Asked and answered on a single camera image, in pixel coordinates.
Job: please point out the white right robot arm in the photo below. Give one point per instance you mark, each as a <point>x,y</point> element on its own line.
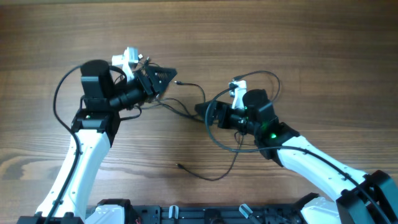
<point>353,196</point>

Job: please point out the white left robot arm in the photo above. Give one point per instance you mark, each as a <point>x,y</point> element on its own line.
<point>107,91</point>

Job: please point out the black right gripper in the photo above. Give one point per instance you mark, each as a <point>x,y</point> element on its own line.
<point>226,107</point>

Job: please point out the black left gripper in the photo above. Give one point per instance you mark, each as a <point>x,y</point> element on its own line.
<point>155,87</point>

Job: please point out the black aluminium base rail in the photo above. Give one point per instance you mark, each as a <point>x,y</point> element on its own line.
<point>267,214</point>

